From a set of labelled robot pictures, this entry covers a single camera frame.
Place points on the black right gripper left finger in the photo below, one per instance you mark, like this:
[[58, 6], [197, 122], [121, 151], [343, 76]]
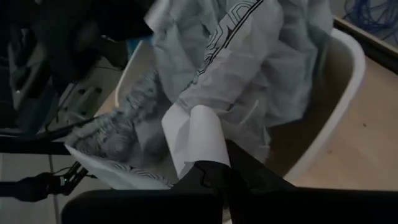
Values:
[[155, 205]]

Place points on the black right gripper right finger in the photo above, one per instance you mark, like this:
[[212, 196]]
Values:
[[295, 205]]

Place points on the grey cloth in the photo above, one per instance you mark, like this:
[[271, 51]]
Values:
[[242, 68]]

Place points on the white plastic trash bin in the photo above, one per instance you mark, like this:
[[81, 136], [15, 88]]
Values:
[[351, 77]]

